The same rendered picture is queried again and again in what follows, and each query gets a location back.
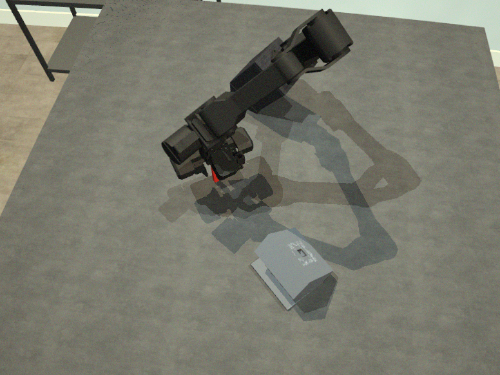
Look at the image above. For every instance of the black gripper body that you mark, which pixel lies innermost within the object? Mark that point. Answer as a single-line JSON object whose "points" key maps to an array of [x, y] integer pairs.
{"points": [[240, 140]]}

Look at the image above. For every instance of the red rectangular peg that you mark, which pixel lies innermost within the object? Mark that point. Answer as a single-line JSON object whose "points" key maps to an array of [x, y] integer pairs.
{"points": [[214, 176]]}

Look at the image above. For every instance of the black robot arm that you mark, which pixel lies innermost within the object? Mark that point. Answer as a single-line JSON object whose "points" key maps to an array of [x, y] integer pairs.
{"points": [[216, 121]]}

